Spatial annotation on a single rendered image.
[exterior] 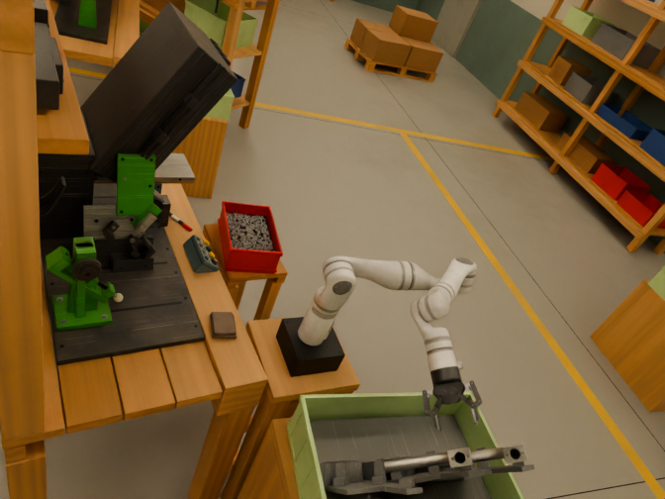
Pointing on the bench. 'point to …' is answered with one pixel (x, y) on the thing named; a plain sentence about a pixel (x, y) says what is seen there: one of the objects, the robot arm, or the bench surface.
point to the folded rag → (223, 325)
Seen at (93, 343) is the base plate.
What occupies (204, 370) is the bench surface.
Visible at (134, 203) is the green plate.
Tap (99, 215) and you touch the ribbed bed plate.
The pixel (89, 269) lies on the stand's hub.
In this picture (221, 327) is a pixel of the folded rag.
